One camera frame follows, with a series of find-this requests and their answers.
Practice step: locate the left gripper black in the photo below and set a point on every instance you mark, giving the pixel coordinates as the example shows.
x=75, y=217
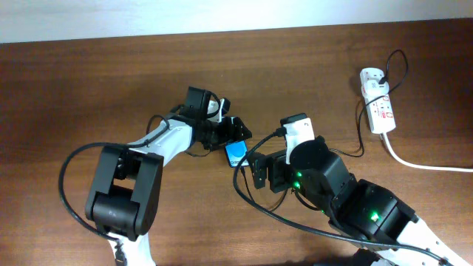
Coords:
x=230, y=133

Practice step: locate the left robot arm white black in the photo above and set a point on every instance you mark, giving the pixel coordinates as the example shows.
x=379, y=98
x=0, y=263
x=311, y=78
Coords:
x=123, y=199

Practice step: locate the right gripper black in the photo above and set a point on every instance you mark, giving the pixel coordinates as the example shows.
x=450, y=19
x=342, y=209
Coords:
x=269, y=168

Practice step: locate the white charger adapter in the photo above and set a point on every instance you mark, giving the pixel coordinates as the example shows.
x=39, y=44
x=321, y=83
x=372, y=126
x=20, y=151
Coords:
x=373, y=89

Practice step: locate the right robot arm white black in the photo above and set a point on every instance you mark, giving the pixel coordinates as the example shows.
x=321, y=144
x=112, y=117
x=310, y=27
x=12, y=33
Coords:
x=362, y=213

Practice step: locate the blue Galaxy smartphone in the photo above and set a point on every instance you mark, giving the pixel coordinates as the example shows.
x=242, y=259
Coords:
x=235, y=152

